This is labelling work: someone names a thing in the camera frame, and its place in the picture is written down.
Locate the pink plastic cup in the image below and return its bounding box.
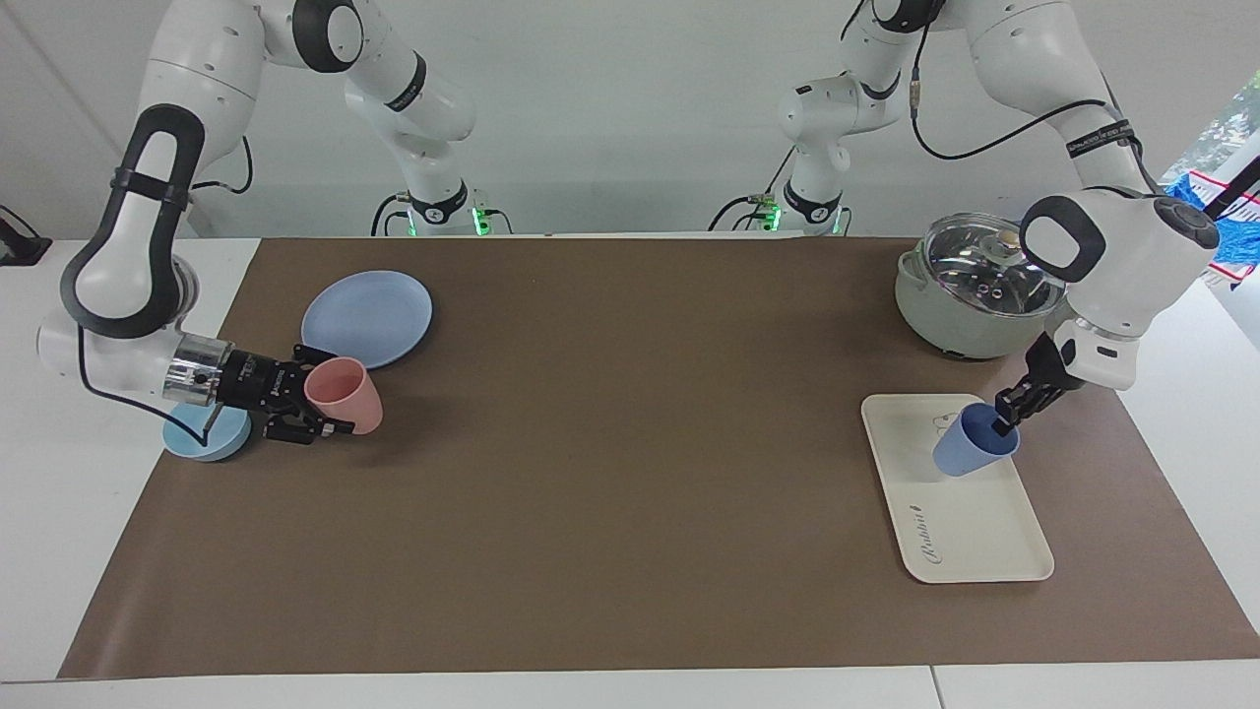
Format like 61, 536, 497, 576
304, 357, 383, 435

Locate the blue plastic cup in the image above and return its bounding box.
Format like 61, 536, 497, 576
932, 403, 1021, 478

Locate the cream rectangular rabbit tray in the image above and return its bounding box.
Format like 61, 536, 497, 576
861, 394, 1055, 585

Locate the blue round plate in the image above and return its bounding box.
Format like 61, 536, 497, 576
300, 270, 434, 372

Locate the light blue bowl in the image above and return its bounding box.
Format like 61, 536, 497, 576
162, 399, 252, 462

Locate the pale green cooking pot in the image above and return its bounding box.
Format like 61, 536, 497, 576
894, 215, 1077, 360

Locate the glass pot lid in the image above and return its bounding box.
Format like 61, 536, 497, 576
923, 215, 1069, 318

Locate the blue cloth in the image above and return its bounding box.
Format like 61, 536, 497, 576
1162, 172, 1260, 287

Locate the black table clamp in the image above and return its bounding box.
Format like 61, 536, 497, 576
0, 205, 52, 267

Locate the brown table mat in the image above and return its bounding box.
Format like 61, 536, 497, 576
57, 236, 1260, 680

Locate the black base cable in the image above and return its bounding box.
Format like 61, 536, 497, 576
709, 148, 800, 232
371, 192, 414, 237

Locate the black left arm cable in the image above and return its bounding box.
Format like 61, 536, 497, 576
911, 20, 1165, 194

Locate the black camera stand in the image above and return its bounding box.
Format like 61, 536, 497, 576
1201, 158, 1260, 223

